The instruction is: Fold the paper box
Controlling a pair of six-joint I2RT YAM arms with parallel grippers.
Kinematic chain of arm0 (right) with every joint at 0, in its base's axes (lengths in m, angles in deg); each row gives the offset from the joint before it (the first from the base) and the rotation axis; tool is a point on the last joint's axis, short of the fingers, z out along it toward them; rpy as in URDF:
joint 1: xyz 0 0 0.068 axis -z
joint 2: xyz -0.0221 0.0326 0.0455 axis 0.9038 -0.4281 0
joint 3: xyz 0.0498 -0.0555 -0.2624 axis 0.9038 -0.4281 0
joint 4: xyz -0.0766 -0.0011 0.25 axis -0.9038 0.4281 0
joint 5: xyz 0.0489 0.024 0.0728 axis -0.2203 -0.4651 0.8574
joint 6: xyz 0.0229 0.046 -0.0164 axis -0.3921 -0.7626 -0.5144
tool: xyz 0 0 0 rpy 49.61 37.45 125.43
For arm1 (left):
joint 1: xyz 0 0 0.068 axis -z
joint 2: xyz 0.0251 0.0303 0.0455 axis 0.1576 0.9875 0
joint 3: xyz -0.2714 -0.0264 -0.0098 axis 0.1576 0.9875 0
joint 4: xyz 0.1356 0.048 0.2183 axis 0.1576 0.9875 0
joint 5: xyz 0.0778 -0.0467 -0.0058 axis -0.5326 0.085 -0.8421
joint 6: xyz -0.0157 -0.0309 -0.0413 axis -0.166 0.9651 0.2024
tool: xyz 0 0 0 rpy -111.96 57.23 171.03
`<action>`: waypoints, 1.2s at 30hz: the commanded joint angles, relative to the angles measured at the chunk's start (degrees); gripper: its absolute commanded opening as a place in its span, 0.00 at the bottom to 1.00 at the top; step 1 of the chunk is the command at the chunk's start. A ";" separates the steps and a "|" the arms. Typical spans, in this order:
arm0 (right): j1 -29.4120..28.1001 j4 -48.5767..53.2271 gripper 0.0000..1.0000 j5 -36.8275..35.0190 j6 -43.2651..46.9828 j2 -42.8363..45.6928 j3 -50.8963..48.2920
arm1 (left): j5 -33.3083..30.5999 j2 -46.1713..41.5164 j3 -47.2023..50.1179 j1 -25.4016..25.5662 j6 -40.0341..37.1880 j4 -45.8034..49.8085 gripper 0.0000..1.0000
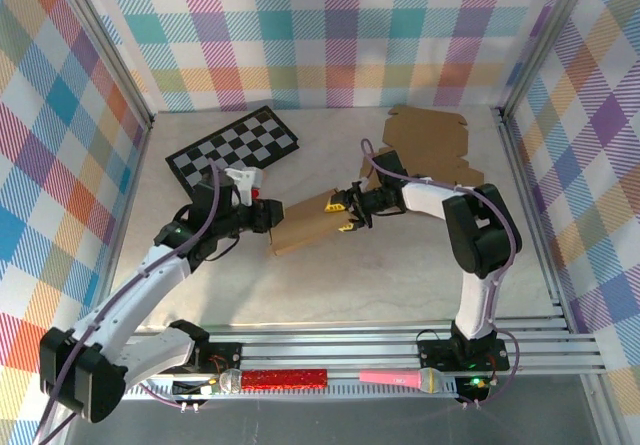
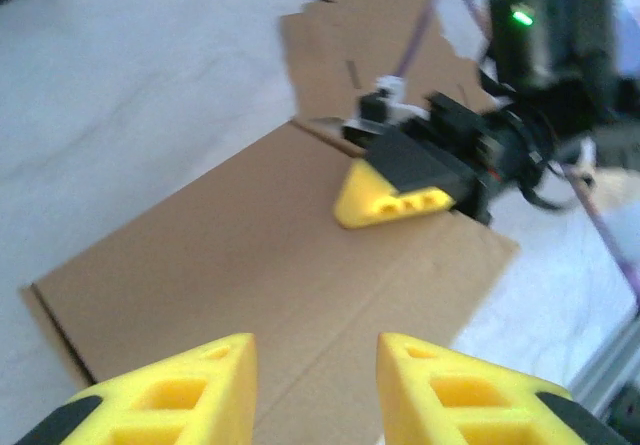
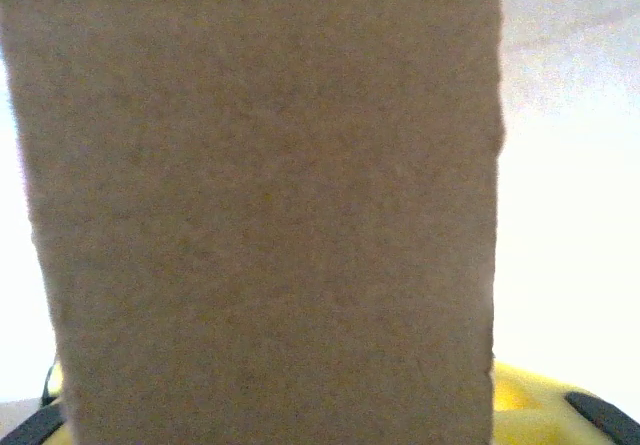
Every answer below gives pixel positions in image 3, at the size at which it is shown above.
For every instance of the small brown cardboard box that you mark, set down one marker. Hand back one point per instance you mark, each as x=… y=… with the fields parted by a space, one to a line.
x=275 y=190

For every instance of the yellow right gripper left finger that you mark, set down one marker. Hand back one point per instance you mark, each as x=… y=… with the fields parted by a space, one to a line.
x=35 y=427

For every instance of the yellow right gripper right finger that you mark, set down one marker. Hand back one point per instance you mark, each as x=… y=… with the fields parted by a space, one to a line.
x=540 y=410

